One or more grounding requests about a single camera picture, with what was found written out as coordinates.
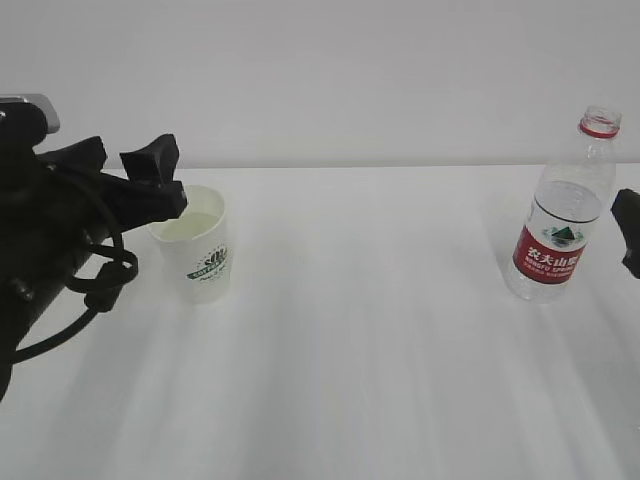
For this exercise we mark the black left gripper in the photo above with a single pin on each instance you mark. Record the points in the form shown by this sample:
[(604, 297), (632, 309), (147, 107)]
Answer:
[(63, 220)]

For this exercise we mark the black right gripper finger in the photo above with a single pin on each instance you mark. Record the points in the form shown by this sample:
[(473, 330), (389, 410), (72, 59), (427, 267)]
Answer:
[(631, 261), (625, 210)]

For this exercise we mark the clear water bottle red label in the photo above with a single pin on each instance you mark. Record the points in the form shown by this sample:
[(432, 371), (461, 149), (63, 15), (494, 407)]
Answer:
[(568, 200)]

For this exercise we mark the white paper cup green logo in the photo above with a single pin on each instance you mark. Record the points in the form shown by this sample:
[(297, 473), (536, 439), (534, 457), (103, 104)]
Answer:
[(196, 246)]

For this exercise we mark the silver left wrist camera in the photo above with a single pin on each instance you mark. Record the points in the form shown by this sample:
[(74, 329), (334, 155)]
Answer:
[(30, 108)]

